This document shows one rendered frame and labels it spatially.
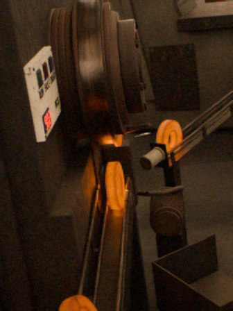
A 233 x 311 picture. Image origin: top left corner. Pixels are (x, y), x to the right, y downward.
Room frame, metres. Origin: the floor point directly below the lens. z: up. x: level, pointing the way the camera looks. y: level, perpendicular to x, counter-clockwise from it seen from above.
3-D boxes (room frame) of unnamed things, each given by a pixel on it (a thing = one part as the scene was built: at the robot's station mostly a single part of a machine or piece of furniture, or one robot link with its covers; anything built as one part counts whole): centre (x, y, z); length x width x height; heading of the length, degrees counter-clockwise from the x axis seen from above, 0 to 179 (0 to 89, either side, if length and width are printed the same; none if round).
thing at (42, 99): (1.49, 0.19, 1.15); 0.26 x 0.02 x 0.18; 175
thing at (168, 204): (2.14, -0.11, 0.27); 0.22 x 0.13 x 0.53; 175
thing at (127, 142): (2.06, 0.05, 0.68); 0.11 x 0.08 x 0.24; 85
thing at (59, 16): (1.83, 0.13, 1.12); 0.47 x 0.10 x 0.47; 175
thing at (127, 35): (1.82, -0.04, 1.11); 0.28 x 0.06 x 0.28; 175
